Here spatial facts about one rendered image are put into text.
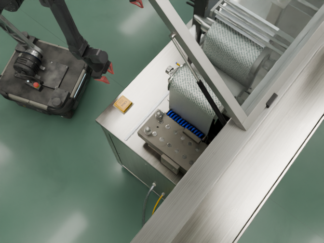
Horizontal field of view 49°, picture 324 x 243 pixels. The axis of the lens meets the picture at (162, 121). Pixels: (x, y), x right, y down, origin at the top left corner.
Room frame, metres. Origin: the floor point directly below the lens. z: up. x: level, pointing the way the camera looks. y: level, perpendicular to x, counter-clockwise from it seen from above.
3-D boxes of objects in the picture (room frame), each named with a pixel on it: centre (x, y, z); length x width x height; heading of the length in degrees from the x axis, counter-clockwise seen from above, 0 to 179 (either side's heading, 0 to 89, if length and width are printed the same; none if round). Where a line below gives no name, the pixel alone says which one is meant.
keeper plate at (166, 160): (0.43, -0.04, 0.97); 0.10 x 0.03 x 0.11; 50
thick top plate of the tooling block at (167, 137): (0.51, -0.08, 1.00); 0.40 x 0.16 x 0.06; 50
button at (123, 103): (0.78, 0.21, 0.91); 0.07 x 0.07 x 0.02; 50
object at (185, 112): (0.63, -0.13, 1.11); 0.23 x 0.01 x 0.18; 50
